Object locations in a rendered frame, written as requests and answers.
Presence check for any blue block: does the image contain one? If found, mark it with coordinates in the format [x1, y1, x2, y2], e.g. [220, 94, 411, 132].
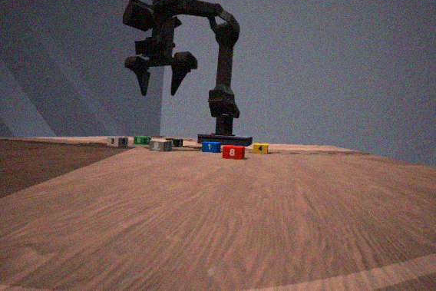
[202, 141, 221, 153]

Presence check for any green block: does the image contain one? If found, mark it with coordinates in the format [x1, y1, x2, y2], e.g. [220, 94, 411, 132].
[134, 137, 151, 144]

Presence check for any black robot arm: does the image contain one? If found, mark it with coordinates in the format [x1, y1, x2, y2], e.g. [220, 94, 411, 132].
[123, 0, 240, 136]

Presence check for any red block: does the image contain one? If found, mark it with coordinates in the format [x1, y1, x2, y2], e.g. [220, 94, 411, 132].
[223, 145, 245, 160]

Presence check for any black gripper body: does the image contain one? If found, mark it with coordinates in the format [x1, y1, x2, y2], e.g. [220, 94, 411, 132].
[124, 32, 198, 71]

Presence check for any yellow block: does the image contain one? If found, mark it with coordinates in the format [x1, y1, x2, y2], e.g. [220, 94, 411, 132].
[253, 144, 268, 154]

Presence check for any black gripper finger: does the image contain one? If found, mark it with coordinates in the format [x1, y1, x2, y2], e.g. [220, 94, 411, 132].
[170, 64, 191, 96]
[129, 67, 150, 96]

